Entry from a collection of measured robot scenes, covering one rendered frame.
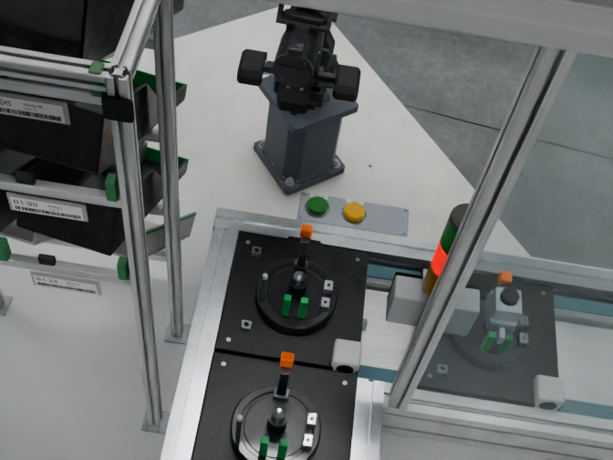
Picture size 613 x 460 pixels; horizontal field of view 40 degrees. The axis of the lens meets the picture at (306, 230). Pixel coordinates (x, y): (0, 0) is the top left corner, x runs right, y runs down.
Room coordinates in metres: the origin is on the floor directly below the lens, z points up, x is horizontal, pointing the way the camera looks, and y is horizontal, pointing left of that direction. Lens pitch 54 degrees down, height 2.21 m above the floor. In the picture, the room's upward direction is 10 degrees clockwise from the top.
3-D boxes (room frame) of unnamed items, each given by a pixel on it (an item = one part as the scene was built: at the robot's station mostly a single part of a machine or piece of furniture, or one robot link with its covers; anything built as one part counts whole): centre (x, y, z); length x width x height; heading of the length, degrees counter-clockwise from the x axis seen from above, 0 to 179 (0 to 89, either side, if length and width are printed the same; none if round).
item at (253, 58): (0.95, 0.05, 1.33); 0.19 x 0.06 x 0.08; 91
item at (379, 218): (0.97, -0.08, 0.93); 0.21 x 0.07 x 0.06; 91
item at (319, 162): (1.17, 0.04, 0.96); 0.15 x 0.15 x 0.20; 39
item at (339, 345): (0.76, 0.00, 1.01); 0.24 x 0.24 x 0.13; 1
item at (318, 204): (0.97, -0.01, 0.96); 0.04 x 0.04 x 0.02
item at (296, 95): (0.90, 0.05, 1.33); 0.07 x 0.07 x 0.06; 88
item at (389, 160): (1.14, 0.08, 0.84); 0.90 x 0.70 x 0.03; 39
